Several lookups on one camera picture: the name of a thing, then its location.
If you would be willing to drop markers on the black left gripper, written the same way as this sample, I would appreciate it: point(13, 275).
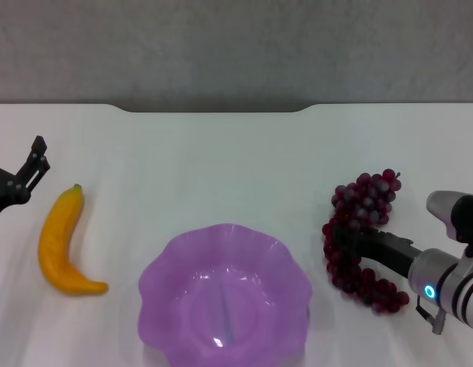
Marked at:
point(8, 193)

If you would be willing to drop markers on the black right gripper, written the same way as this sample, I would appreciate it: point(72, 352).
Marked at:
point(389, 256)

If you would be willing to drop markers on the dark red grape bunch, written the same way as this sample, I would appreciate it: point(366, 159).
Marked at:
point(358, 199)

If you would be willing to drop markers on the yellow plastic banana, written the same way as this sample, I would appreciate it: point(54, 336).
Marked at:
point(58, 229)

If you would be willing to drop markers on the purple wavy-edged plastic plate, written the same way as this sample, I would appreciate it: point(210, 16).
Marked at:
point(221, 290)

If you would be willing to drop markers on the right wrist camera housing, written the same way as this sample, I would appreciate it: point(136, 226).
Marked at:
point(442, 206)

